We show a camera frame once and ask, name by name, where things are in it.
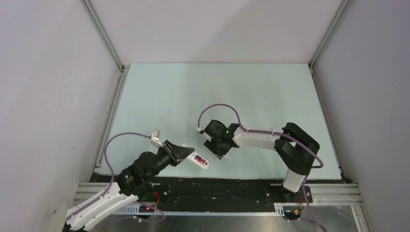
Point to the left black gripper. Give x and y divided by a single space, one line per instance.
176 153

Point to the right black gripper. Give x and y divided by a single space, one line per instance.
210 144

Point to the white battery compartment cover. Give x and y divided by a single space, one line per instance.
227 156

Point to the white remote control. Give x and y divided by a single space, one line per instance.
191 157

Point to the blue battery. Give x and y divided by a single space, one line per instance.
201 158

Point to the red battery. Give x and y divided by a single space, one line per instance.
201 161

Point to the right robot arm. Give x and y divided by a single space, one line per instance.
296 148

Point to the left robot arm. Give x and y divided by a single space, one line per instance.
132 184

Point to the left controller board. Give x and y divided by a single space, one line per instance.
146 209

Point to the controller board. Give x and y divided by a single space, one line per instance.
146 209
292 214

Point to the right controller board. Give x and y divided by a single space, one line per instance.
292 214

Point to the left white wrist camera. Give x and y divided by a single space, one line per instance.
155 139

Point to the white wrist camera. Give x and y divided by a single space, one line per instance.
155 139
200 129

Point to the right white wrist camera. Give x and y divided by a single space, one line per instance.
200 129

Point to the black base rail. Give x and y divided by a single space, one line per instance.
222 195

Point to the grey slotted cable duct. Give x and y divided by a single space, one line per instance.
136 210

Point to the left aluminium frame profile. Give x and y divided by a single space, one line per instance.
104 16

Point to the aluminium frame profile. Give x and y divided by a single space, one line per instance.
104 16
331 75

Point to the right aluminium frame profile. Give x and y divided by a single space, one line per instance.
331 75

